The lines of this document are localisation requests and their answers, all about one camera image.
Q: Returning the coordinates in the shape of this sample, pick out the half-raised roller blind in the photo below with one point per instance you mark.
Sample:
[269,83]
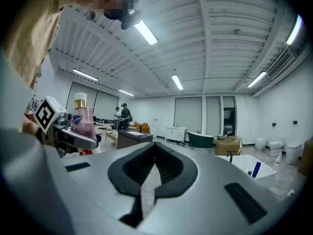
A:
[229,103]

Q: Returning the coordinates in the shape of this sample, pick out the white water dispenser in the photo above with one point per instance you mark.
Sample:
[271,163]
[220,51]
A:
[154,128]

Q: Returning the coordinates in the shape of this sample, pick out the blue bottle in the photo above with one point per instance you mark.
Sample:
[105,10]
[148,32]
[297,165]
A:
[256,170]

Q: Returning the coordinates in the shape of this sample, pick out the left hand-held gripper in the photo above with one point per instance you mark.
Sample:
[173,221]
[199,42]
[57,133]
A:
[47,114]

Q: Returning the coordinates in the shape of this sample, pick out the person's tan shirt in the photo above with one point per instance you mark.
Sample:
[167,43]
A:
[31,33]

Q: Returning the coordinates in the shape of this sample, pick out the light wooden table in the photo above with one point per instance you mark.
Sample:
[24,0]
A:
[111,136]

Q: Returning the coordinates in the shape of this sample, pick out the ceiling tube light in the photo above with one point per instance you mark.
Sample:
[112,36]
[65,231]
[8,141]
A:
[126,92]
[256,79]
[85,74]
[146,32]
[294,29]
[177,82]

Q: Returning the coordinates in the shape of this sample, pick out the narrow grey roller blind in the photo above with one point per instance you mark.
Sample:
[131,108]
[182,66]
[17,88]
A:
[213,116]

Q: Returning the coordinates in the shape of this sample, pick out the dark wooden vanity cabinet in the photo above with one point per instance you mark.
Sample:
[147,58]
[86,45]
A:
[132,139]

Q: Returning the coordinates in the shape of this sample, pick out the white spray bottle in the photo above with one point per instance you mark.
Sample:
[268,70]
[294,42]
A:
[277,161]

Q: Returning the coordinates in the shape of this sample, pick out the brown cabinet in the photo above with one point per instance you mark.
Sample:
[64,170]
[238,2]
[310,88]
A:
[306,158]

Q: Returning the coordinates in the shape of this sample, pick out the black bathtub faucet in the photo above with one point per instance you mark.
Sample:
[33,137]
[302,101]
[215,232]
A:
[230,155]

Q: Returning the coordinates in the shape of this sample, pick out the wide grey roller blind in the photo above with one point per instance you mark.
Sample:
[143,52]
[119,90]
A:
[188,115]

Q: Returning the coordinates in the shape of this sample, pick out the black head-worn camera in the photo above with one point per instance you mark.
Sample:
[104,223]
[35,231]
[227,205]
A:
[130,19]

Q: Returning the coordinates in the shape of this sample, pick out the ceiling air conditioner vent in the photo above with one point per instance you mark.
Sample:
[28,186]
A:
[281,63]

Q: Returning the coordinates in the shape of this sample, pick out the green bathtub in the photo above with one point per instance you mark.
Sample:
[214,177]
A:
[200,139]

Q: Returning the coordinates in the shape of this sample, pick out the white vanity cabinet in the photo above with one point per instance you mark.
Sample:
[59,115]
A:
[174,134]

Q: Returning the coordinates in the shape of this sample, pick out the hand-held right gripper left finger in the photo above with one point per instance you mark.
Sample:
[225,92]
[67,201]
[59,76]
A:
[80,192]

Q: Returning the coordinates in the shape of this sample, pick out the white toilet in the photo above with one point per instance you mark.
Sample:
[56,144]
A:
[275,147]
[293,153]
[260,143]

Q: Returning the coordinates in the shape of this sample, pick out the white bathtub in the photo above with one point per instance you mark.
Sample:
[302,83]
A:
[244,164]

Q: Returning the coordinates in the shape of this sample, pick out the large grey roller blind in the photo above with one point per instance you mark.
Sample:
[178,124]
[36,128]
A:
[71,97]
[107,105]

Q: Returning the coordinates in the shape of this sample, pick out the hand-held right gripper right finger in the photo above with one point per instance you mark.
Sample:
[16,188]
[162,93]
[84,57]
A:
[215,199]

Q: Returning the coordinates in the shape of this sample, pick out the orange sofa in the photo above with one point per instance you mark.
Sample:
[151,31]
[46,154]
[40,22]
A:
[143,128]

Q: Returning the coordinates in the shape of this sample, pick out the cardboard box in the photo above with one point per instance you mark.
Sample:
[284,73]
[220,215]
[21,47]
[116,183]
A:
[227,146]

